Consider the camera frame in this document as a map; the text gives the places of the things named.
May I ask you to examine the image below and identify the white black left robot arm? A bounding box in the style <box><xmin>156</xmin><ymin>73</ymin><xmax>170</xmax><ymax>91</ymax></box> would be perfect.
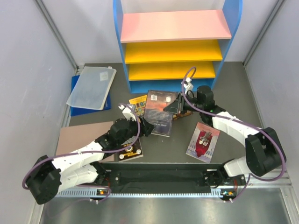
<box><xmin>22</xmin><ymin>116</ymin><xmax>154</xmax><ymax>205</ymax></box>

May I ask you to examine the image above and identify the yellow Shakespeare paperback book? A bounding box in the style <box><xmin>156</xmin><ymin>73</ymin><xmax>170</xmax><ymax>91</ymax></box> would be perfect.
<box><xmin>129</xmin><ymin>95</ymin><xmax>147</xmax><ymax>116</ymax></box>

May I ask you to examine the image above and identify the purple red illustrated book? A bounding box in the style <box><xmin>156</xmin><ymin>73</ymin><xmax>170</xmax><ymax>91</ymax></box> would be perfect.
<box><xmin>186</xmin><ymin>123</ymin><xmax>220</xmax><ymax>163</ymax></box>

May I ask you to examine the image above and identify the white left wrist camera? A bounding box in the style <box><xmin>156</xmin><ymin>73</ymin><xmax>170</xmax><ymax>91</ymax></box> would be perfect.
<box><xmin>118</xmin><ymin>104</ymin><xmax>137</xmax><ymax>121</ymax></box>

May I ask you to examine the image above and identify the colourful blue-framed bookshelf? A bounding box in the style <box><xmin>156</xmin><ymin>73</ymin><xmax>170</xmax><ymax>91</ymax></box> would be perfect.
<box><xmin>113</xmin><ymin>0</ymin><xmax>243</xmax><ymax>94</ymax></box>

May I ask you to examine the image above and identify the blue folder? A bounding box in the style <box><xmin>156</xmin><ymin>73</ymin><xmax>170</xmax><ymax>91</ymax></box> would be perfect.
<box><xmin>67</xmin><ymin>74</ymin><xmax>112</xmax><ymax>116</ymax></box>

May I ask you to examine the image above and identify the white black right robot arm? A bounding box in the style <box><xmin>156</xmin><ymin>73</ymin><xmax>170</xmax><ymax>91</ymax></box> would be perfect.
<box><xmin>164</xmin><ymin>86</ymin><xmax>286</xmax><ymax>185</ymax></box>

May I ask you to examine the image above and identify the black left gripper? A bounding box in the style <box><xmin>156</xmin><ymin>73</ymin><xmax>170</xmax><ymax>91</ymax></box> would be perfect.
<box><xmin>118</xmin><ymin>115</ymin><xmax>155</xmax><ymax>146</ymax></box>

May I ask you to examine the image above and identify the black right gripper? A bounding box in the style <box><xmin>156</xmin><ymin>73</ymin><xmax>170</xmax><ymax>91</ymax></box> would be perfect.
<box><xmin>164</xmin><ymin>92</ymin><xmax>204</xmax><ymax>115</ymax></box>

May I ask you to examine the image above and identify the translucent white zip file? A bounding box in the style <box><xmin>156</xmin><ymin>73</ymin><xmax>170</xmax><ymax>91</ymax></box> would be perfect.
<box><xmin>66</xmin><ymin>66</ymin><xmax>116</xmax><ymax>110</ymax></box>

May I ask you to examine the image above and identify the dark Tale of Two Cities book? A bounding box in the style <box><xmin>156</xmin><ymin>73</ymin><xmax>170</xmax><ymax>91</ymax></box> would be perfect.
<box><xmin>143</xmin><ymin>90</ymin><xmax>178</xmax><ymax>137</ymax></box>

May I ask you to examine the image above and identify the black red-lettered glossy book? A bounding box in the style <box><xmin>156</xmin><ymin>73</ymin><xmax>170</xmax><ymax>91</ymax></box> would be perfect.
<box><xmin>172</xmin><ymin>111</ymin><xmax>193</xmax><ymax>121</ymax></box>

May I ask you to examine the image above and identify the grey slotted cable duct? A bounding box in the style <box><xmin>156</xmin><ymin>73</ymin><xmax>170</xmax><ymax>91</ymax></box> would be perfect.
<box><xmin>56</xmin><ymin>187</ymin><xmax>235</xmax><ymax>198</ymax></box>

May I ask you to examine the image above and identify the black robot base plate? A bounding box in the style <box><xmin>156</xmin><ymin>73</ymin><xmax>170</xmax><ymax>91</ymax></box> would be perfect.
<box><xmin>91</xmin><ymin>163</ymin><xmax>245</xmax><ymax>193</ymax></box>

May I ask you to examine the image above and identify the black Storey Treehouse book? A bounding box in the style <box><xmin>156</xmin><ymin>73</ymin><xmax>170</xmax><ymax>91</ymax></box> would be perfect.
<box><xmin>117</xmin><ymin>138</ymin><xmax>143</xmax><ymax>162</ymax></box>

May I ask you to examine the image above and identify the pink brown flat folder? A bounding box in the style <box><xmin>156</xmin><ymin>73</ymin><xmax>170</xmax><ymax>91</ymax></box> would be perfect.
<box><xmin>56</xmin><ymin>121</ymin><xmax>113</xmax><ymax>155</ymax></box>

